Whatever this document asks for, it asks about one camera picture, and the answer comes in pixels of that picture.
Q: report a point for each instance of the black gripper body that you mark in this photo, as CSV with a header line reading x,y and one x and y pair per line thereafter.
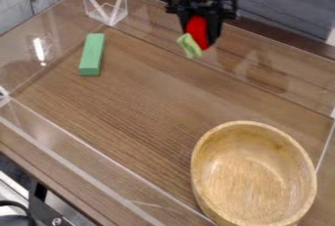
x,y
225,9

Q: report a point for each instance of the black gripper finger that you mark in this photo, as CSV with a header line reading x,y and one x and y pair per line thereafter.
x,y
183,21
213,29

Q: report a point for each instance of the red plush strawberry toy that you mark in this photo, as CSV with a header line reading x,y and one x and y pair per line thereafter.
x,y
193,40

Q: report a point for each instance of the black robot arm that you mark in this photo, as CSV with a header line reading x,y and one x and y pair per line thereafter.
x,y
201,18

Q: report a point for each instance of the clear acrylic corner stand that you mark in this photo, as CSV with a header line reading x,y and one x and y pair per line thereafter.
x,y
105,13

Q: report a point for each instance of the green rectangular block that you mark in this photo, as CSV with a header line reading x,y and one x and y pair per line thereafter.
x,y
92,54

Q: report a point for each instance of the clear acrylic tray barrier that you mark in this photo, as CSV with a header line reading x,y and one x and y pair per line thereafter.
x,y
107,139

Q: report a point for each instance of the wooden bowl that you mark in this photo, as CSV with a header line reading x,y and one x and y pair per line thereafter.
x,y
252,176

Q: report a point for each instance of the black table leg bracket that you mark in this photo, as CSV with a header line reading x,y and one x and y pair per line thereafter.
x,y
41,211

